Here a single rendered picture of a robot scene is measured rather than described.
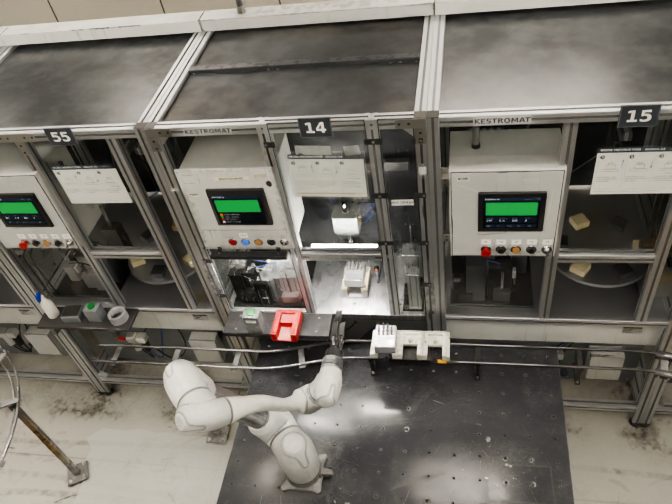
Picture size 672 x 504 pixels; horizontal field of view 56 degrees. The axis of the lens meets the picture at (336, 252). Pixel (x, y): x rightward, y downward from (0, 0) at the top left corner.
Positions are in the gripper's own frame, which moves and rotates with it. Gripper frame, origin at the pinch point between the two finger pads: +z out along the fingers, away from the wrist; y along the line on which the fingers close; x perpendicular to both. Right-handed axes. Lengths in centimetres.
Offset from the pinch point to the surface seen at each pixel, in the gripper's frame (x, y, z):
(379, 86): -22, 88, 47
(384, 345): -17.8, -19.9, 2.1
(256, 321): 43.9, -12.1, 8.0
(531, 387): -85, -45, -1
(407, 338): -27.4, -26.0, 11.0
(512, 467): -74, -45, -41
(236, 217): 41, 46, 18
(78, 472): 167, -108, -33
